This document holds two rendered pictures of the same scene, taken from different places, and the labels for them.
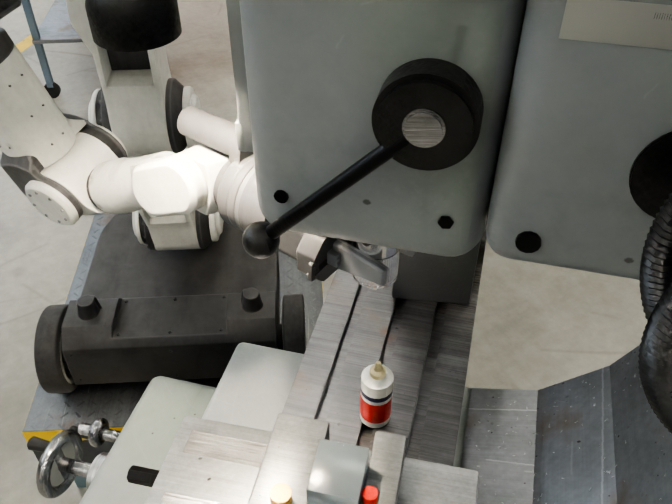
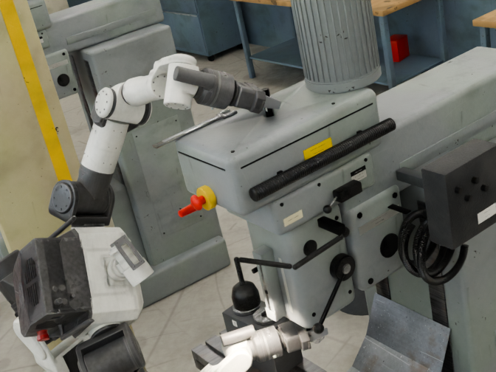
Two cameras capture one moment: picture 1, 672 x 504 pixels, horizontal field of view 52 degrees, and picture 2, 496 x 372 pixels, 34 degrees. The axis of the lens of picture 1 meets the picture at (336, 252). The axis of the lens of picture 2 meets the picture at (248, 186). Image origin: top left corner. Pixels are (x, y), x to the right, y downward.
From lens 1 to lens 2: 1.84 m
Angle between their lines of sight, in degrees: 41
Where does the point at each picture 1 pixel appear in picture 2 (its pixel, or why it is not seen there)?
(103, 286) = not seen: outside the picture
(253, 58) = (300, 280)
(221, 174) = (251, 345)
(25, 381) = not seen: outside the picture
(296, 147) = (314, 297)
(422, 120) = (346, 267)
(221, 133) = (243, 332)
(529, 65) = (356, 243)
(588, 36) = (364, 232)
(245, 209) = (271, 347)
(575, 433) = (379, 360)
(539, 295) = not seen: outside the picture
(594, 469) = (396, 361)
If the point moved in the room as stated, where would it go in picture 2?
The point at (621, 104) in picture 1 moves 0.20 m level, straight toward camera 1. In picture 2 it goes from (373, 240) to (418, 269)
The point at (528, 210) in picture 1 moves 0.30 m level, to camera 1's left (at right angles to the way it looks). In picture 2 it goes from (367, 273) to (303, 336)
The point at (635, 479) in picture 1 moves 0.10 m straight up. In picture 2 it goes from (410, 348) to (406, 322)
